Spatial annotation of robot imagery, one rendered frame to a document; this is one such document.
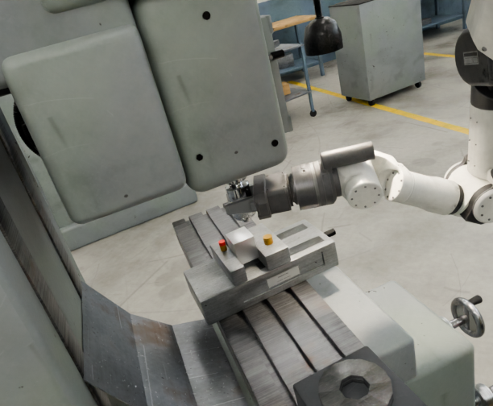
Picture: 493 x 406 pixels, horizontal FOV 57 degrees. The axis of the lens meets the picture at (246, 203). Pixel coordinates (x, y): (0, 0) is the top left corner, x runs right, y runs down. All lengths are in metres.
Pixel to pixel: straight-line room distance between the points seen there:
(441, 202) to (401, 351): 0.33
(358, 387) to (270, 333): 0.40
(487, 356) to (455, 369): 1.01
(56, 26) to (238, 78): 0.26
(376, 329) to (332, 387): 0.48
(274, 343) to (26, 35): 0.70
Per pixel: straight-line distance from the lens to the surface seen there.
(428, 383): 1.20
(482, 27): 0.73
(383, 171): 0.94
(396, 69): 5.55
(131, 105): 0.68
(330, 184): 0.85
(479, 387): 1.39
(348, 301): 1.16
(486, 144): 0.95
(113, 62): 0.68
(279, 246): 1.05
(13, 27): 0.69
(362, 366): 0.63
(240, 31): 0.73
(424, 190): 0.93
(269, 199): 0.85
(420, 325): 1.26
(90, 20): 0.68
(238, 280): 1.03
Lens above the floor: 1.62
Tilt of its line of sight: 26 degrees down
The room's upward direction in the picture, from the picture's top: 15 degrees counter-clockwise
